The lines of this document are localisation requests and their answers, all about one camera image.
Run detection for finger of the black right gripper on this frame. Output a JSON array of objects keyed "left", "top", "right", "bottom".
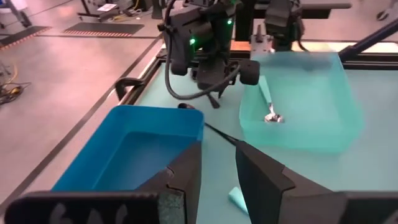
[
  {"left": 217, "top": 84, "right": 229, "bottom": 100},
  {"left": 205, "top": 90, "right": 221, "bottom": 110}
]

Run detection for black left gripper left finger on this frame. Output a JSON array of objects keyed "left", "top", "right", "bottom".
[{"left": 4, "top": 141, "right": 203, "bottom": 224}]

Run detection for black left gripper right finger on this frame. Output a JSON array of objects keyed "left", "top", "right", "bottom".
[{"left": 235, "top": 140, "right": 398, "bottom": 224}]

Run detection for teal handled spoon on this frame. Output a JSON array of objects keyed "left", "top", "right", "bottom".
[
  {"left": 228, "top": 185, "right": 249, "bottom": 216},
  {"left": 258, "top": 76, "right": 284, "bottom": 124}
]

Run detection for blue plastic bin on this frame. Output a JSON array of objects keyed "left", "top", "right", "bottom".
[{"left": 51, "top": 105, "right": 205, "bottom": 192}]

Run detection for translucent teal plastic bin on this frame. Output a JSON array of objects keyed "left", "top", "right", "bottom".
[{"left": 238, "top": 51, "right": 364, "bottom": 155}]

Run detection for black striped floor mat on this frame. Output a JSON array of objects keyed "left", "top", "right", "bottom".
[
  {"left": 0, "top": 26, "right": 52, "bottom": 50},
  {"left": 63, "top": 21, "right": 146, "bottom": 38}
]

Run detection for grey workstation desk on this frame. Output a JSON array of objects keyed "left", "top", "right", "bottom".
[{"left": 254, "top": 0, "right": 353, "bottom": 20}]

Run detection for black equipment cart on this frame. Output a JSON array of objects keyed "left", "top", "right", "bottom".
[{"left": 76, "top": 0, "right": 162, "bottom": 23}]

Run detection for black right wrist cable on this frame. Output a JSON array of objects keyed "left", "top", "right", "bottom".
[{"left": 163, "top": 0, "right": 242, "bottom": 101}]

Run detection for black metal table frame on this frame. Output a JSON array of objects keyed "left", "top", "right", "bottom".
[{"left": 0, "top": 18, "right": 398, "bottom": 215}]

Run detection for tangled floor cables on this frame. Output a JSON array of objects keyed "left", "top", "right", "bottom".
[{"left": 0, "top": 62, "right": 32, "bottom": 106}]

